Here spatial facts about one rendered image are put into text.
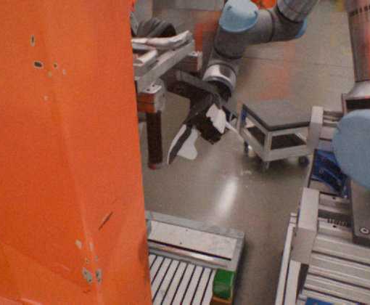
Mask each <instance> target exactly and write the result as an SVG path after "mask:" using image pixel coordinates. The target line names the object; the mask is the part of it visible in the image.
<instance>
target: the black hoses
mask: <svg viewBox="0 0 370 305"><path fill-rule="evenodd" d="M174 36H177V33H176V29H175V28H174V26H173V24H172V23H170V22H166V21H161V20H158V19H157V18H154V17H153V18H151V19H150V20H142V21H141V22H140V23H139V28H138V31H137V34H136V38H169V37H174Z"/></svg>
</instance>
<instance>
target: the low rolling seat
mask: <svg viewBox="0 0 370 305"><path fill-rule="evenodd" d="M310 116H311V114H309V113H307V112H306V111H304V110H303V109H302V108H300V107H299V106H298V105H295V104H294V103H292V102H291V101H289V100H288V99H287V98H285V99H273V100H266V101H259V102H244V103H243V106H242V107H241V115H240V124H239V134H240V136H241V137H242V138H243V139H244V146H245V147H248V146H250V147H251V148H252V149H253V150H254V151H255V152H256V153H257V154H258V155H259V156H260V157H261V159H262V163H261V166H260V170H261V171H262V172H265V171H267V169H268V167H269V163H270V162H271V161H273V160H280V159H285V158H293V157H298V156H300V158H299V162H300V164H301V165H303V166H307V165H308V164H309V163H310V162H311V160H310V158H309V157H308V155H310V154H313V151H314V149H313V148H307V147H306V138H304V137H303V136H302V135H301V134H298V133H301V132H306V131H308V125H309V120H310ZM246 117H247V118H249V119H250V120H251V121H252V122H253V123H254V125H249V126H247V124H246V121H245V120H246Z"/></svg>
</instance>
